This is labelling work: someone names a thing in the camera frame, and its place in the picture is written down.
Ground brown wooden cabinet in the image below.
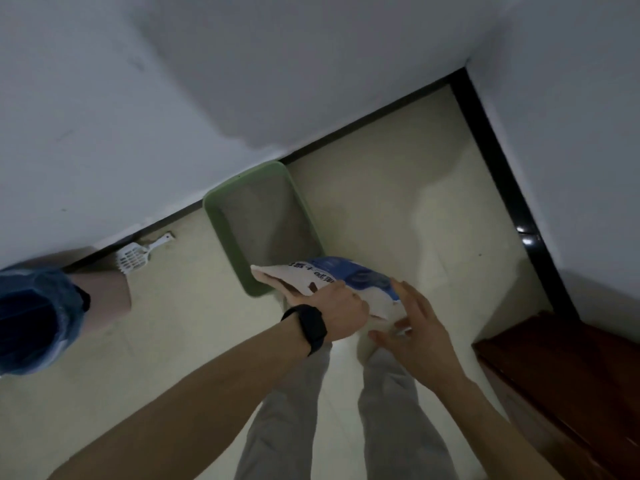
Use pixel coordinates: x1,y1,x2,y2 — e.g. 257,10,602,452
471,311,640,480

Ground grey trousers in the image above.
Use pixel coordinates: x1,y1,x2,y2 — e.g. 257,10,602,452
234,340,459,480

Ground black wristband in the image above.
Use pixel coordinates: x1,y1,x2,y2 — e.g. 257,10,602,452
281,304,329,357

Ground green litter tray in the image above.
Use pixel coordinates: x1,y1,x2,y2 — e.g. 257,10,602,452
202,160,326,298

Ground person's left forearm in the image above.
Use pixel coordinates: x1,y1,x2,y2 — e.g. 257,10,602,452
49,319,312,480

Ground person's right forearm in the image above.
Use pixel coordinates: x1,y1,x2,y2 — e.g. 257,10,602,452
434,374,567,480

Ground person's right hand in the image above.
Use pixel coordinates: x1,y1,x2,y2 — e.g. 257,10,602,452
368,280,467,396

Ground person's left hand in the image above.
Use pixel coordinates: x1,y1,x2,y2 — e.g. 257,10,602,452
306,281,370,343

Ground white and blue litter bag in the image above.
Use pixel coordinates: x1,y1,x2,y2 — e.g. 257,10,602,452
250,257,407,321

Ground grey cat litter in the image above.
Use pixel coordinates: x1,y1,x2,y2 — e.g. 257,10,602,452
220,171,321,278

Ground white litter scoop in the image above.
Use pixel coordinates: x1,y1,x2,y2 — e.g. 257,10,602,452
115,232,176,275

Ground black baseboard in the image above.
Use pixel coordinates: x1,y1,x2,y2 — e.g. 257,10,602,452
62,68,581,321

